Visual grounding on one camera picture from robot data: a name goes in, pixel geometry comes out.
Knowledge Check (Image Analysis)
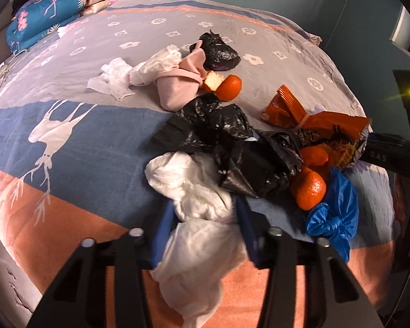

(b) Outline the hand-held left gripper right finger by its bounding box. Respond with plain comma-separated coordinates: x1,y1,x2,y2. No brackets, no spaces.
235,197,385,328

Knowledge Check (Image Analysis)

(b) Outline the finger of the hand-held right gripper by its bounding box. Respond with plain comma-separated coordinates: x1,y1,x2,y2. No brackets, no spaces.
360,131,410,175

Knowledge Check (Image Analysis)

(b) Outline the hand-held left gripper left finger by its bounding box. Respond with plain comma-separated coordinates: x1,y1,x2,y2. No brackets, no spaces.
27,201,177,328

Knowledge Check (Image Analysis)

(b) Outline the orange snack wrapper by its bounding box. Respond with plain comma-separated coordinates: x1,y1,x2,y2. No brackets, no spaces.
261,85,372,172

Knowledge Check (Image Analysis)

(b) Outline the large black plastic bag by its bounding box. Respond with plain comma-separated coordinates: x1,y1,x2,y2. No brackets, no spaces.
152,93,303,199

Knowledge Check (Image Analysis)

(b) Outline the small black plastic bag wad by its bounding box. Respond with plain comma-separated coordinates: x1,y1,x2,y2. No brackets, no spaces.
190,31,242,71

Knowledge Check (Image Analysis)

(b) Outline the blue plastic bag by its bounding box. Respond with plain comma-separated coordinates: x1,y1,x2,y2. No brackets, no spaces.
305,167,359,264

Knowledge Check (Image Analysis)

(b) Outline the printed bed sheet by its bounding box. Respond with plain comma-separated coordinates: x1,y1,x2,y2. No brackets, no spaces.
0,0,402,328

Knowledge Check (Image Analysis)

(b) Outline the orange peel with pale inside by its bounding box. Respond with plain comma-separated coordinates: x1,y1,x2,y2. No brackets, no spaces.
202,71,243,103

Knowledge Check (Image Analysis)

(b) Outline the pink cloth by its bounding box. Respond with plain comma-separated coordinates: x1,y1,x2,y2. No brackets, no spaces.
156,41,210,112

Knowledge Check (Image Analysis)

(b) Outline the blue floral quilt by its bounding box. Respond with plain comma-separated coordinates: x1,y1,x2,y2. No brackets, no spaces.
5,0,88,54

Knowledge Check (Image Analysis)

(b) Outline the white window frame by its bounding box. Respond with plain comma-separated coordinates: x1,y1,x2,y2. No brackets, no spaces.
389,6,410,66

